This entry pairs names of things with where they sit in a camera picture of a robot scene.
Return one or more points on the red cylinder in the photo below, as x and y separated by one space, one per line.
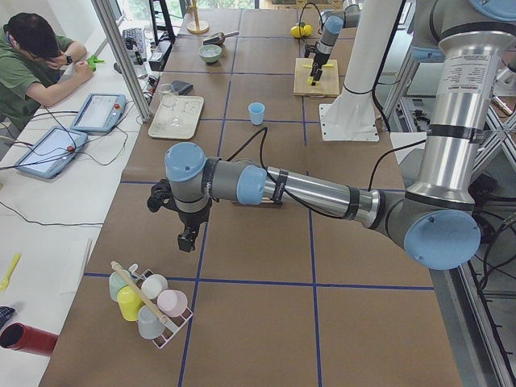
24 338

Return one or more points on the grey folded cloth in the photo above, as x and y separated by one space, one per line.
181 87

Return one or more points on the yellow lemon slice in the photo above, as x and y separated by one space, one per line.
315 82

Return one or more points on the grey blue cup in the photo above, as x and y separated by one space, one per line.
149 326

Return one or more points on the white wire cup rack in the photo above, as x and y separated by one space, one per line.
173 325

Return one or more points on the green bowl of ice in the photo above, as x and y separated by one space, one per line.
210 53

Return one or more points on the wooden rack handle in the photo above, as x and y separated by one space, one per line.
119 269

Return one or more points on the mint green cup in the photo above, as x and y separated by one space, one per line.
115 284

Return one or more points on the cream bear tray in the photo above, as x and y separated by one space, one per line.
188 109

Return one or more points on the pink cup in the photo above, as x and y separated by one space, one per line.
172 302

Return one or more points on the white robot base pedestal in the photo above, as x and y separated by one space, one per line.
351 116

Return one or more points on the clear wine glass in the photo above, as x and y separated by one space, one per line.
168 101

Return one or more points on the black keyboard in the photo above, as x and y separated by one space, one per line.
136 34

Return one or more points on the wooden mug tree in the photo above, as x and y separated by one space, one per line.
197 26

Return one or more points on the far blue teach pendant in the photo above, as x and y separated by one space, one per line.
99 113

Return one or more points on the near blue teach pendant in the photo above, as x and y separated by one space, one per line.
52 152

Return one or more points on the yellow cup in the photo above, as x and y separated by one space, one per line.
129 303

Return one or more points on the white cup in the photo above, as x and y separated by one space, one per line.
153 286

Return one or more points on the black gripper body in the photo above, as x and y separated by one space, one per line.
192 219
319 57

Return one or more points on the person in green shirt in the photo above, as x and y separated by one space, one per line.
38 67

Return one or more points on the light blue cup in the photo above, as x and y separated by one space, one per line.
256 112

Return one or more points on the aluminium frame post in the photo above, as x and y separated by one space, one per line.
114 38

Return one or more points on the blue teach pendant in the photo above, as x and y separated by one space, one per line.
52 152
99 113

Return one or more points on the metal ice scoop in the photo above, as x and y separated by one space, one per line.
219 38

